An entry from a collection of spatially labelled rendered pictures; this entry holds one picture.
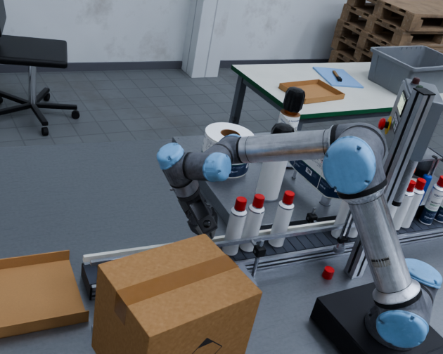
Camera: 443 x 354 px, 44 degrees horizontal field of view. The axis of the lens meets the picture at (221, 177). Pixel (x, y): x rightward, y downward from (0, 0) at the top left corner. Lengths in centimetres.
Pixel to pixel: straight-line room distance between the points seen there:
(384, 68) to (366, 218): 267
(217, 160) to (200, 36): 409
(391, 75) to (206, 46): 224
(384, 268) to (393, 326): 14
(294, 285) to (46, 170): 102
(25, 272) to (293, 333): 79
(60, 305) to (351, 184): 85
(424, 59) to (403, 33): 134
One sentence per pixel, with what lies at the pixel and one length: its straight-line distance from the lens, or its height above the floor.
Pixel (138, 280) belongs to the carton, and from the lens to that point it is 124.
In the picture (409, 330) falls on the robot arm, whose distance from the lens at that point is 140.
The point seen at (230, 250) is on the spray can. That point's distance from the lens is 172.
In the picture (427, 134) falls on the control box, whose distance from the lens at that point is 168.
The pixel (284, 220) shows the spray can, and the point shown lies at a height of 99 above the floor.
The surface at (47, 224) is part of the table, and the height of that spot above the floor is 83.
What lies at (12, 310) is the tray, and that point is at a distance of 158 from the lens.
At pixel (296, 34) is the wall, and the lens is 643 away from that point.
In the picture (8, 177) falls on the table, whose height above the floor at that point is 83.
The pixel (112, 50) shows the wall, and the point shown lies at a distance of 541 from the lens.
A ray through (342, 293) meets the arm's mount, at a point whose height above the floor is 91.
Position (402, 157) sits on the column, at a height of 130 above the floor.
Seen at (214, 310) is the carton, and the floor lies 112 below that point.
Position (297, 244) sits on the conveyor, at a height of 88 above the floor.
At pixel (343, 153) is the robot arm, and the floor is 145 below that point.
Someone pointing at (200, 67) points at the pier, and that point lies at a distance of 557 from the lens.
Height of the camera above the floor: 196
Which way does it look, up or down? 30 degrees down
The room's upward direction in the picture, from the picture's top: 12 degrees clockwise
